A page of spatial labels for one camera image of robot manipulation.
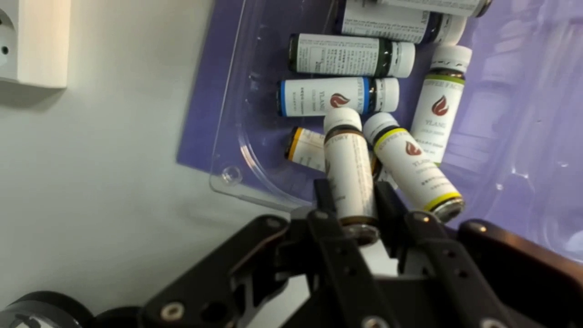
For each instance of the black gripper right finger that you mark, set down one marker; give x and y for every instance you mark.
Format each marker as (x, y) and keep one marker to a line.
(462, 274)

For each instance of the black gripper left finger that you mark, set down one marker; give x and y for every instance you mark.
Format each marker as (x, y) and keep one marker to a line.
(340, 256)

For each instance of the white bottle brown band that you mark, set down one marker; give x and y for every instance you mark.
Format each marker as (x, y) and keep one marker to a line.
(349, 170)

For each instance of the white bottle orange band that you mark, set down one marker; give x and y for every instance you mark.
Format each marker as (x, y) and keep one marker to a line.
(307, 149)

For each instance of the white bottle yellow band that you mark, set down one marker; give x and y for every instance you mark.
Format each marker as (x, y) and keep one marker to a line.
(416, 167)

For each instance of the clear plastic box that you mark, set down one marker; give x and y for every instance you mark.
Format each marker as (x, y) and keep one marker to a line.
(256, 121)

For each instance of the white bottle blue band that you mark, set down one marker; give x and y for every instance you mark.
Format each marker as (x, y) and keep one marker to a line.
(316, 98)

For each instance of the white bottle olive band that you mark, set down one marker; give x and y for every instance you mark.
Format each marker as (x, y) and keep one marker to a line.
(438, 110)

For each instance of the white bottle dark green band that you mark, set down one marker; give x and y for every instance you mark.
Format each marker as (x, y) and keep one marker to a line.
(340, 56)

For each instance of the white bottle navy band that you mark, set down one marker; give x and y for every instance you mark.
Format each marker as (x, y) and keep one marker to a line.
(389, 25)

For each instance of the purple mat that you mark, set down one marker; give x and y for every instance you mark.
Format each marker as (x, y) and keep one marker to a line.
(194, 121)

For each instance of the black round flecked disc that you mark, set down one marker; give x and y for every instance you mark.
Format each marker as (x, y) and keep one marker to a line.
(43, 313)

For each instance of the white power strip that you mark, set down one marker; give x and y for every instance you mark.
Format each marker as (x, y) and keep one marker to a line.
(34, 43)

